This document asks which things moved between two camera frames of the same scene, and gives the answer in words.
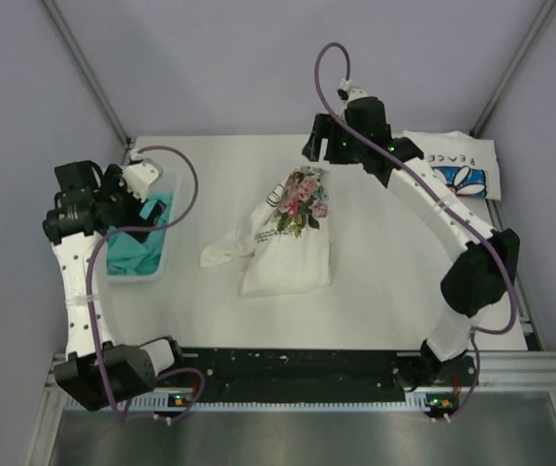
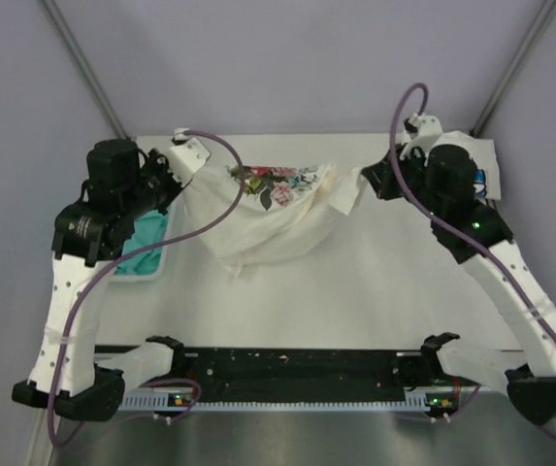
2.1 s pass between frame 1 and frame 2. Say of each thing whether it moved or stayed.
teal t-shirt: stayed
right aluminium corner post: stayed
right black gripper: moved
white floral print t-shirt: moved
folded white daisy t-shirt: stayed
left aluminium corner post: stayed
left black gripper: moved
